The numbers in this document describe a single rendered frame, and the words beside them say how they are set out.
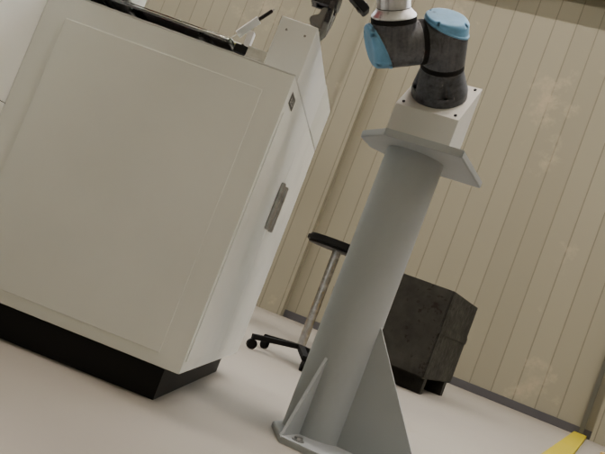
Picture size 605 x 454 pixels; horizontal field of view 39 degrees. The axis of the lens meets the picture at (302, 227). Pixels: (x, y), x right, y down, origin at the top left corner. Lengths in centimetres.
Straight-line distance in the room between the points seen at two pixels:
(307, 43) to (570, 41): 739
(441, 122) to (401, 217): 27
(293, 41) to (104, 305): 77
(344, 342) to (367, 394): 15
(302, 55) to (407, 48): 28
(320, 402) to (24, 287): 78
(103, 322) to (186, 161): 42
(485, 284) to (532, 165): 130
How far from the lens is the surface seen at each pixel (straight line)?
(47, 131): 211
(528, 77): 927
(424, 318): 548
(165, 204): 200
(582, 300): 870
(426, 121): 228
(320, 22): 252
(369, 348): 224
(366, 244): 222
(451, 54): 225
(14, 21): 209
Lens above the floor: 37
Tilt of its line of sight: 4 degrees up
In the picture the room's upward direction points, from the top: 21 degrees clockwise
